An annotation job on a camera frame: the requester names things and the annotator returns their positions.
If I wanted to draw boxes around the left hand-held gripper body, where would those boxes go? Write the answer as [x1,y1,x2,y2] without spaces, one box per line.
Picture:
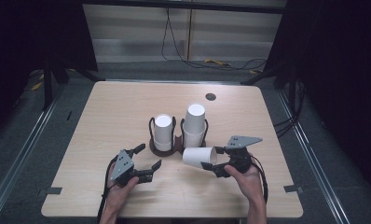
[109,148,154,189]

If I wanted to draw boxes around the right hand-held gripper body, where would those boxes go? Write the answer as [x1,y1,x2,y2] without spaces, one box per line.
[219,135,264,179]

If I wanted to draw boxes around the dark brown double cup holder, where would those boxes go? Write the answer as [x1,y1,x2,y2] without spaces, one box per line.
[148,116,210,158]

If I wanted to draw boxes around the person's right hand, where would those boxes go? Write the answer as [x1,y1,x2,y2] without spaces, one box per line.
[224,153,266,204]

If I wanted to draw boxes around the person's left hand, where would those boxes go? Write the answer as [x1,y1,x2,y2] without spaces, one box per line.
[103,162,140,217]

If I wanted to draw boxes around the grey tape strip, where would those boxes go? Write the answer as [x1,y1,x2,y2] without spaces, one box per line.
[38,187,63,196]
[282,184,303,194]

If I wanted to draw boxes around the black metal stand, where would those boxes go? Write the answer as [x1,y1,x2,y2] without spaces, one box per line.
[42,59,106,112]
[240,61,298,87]

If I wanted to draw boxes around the thin vertical pole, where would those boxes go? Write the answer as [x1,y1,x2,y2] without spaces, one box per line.
[186,8,194,62]

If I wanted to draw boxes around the black curtain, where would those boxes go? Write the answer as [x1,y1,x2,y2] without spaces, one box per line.
[264,0,371,194]
[0,0,98,138]

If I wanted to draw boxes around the black overhead beam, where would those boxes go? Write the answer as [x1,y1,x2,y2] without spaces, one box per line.
[80,0,288,15]

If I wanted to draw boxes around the left hand-held gripper cable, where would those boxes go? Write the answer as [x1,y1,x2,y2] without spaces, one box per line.
[96,156,118,224]

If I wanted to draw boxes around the hand-held gripper cable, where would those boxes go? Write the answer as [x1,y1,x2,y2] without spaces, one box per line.
[96,156,118,224]
[250,154,269,205]

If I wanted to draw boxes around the right hand-held gripper cable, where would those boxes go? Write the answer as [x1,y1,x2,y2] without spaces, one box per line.
[250,154,269,205]

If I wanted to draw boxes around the bundle of black cables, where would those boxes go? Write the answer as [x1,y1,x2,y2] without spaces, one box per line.
[272,77,307,138]

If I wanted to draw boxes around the metal floor rail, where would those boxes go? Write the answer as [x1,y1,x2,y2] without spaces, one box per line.
[276,89,351,224]
[0,83,67,218]

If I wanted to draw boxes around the long black floor cable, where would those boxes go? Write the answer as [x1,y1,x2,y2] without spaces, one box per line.
[160,7,268,72]

